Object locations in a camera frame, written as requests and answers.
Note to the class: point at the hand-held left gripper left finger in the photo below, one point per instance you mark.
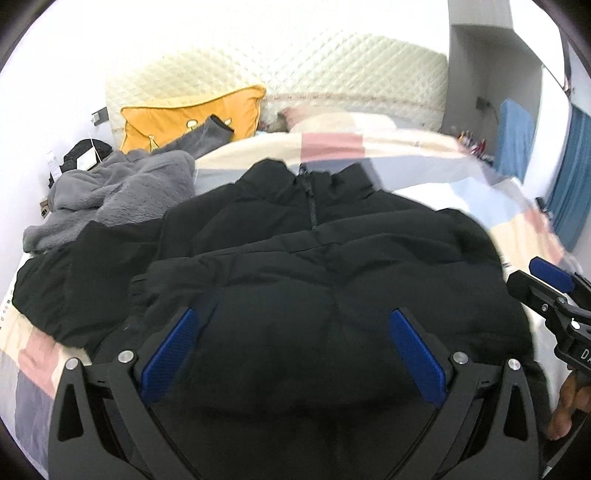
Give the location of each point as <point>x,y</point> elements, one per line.
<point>168,355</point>

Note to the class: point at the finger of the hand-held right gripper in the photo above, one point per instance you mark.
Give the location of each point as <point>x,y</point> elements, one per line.
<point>551,274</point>
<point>528,287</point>

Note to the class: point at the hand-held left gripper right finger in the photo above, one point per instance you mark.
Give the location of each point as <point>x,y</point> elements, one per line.
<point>418,355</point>

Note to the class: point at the black puffer jacket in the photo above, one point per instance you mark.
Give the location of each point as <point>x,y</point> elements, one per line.
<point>300,258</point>

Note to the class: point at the person's right hand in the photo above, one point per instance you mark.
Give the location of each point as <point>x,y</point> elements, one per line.
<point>565,406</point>

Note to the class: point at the blue curtain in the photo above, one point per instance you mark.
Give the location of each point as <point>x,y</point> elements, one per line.
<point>572,184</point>

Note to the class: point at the blue cloth cover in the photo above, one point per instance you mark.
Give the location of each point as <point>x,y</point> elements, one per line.
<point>515,138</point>

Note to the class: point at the row of small bottles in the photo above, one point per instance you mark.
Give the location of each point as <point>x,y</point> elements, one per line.
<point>473,145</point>

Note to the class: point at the checked pastel blanket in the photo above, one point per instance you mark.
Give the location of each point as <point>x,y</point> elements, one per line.
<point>415,157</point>

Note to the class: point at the grey fleece garment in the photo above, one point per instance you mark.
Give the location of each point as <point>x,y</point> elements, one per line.
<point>120,184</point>

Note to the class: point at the cardboard box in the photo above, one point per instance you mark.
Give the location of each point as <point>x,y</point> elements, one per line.
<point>45,206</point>

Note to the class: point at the black bag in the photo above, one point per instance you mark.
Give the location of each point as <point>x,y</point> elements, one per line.
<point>85,154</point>

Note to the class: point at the grey wardrobe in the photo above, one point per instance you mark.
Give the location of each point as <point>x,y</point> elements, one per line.
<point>498,55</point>

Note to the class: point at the yellow pillow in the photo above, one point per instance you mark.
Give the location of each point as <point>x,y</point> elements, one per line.
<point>184,115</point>

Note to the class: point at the pale pillow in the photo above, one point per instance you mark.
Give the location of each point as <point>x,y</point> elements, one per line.
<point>295,117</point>

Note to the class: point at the cream quilted headboard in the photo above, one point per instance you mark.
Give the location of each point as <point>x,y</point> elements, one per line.
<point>346,64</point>

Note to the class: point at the wall socket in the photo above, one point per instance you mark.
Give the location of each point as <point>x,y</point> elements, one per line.
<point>99,116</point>

